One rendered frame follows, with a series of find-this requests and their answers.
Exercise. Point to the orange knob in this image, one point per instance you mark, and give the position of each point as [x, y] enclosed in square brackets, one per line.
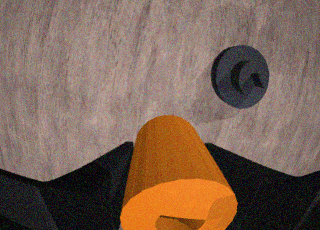
[174, 183]

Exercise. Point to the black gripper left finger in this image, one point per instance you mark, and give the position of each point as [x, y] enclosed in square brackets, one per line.
[88, 198]

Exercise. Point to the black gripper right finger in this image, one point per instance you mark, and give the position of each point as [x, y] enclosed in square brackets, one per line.
[266, 199]

